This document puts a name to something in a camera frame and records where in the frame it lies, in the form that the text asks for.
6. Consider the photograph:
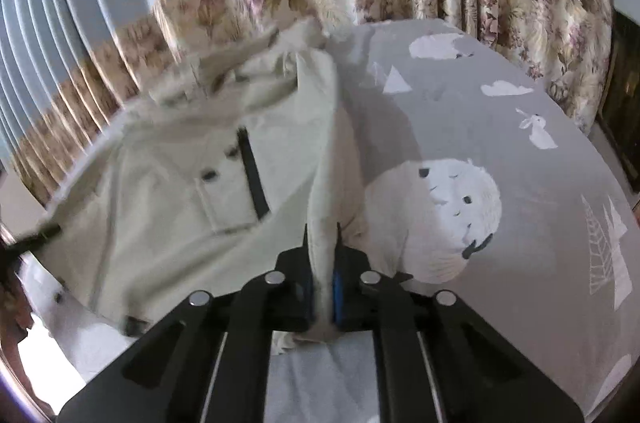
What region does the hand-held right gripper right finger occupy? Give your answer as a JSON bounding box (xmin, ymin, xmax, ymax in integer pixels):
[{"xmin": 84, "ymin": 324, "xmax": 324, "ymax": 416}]
[{"xmin": 330, "ymin": 223, "xmax": 583, "ymax": 423}]

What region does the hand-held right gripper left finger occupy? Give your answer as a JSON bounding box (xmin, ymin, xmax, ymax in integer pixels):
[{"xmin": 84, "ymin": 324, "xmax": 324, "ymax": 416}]
[{"xmin": 57, "ymin": 223, "xmax": 316, "ymax": 423}]

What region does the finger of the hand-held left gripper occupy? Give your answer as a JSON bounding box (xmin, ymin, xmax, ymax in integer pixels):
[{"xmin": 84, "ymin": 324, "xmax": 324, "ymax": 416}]
[{"xmin": 0, "ymin": 223, "xmax": 63, "ymax": 265}]

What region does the beige hooded jacket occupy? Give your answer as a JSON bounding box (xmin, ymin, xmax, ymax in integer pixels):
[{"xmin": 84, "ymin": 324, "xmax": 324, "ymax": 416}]
[{"xmin": 37, "ymin": 18, "xmax": 372, "ymax": 350}]

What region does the grey animal print bed sheet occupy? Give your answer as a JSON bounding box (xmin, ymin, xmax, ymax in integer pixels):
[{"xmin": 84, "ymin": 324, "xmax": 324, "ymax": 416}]
[{"xmin": 15, "ymin": 18, "xmax": 640, "ymax": 423}]

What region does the white and black water dispenser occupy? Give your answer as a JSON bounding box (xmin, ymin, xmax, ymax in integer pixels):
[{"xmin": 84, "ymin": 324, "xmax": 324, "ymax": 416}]
[{"xmin": 599, "ymin": 0, "xmax": 640, "ymax": 194}]

